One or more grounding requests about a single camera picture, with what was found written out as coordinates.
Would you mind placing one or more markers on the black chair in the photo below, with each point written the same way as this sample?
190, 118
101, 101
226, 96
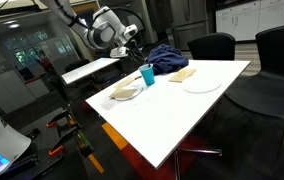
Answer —
212, 46
275, 66

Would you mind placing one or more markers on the person in red shirt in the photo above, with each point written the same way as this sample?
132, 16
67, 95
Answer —
45, 61

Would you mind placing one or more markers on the white kitchen cabinets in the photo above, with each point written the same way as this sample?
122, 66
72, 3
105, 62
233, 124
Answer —
248, 20

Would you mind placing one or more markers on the chrome table base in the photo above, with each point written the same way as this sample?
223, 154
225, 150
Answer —
198, 151

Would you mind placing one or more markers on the white side table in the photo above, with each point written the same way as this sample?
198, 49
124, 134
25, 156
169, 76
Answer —
88, 68

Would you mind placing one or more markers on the stainless steel refrigerator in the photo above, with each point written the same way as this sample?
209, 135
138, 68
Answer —
190, 23

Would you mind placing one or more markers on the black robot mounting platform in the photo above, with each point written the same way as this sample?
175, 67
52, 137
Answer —
40, 140

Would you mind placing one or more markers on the brown cardboard with label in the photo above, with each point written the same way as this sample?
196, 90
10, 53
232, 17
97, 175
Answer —
182, 75

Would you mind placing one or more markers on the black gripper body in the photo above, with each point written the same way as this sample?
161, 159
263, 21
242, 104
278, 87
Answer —
136, 47

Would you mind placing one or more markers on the white robot base blue lights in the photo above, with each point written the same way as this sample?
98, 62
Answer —
2, 140

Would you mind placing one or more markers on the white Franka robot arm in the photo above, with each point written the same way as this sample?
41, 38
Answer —
98, 33

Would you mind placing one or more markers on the teal plastic cup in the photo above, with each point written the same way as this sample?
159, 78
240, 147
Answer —
147, 76

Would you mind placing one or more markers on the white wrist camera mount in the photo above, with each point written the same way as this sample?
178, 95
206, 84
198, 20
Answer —
118, 51

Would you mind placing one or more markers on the white round plate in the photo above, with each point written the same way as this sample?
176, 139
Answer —
202, 85

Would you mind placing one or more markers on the navy blue crumpled cloth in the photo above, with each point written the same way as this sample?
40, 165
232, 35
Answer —
167, 60

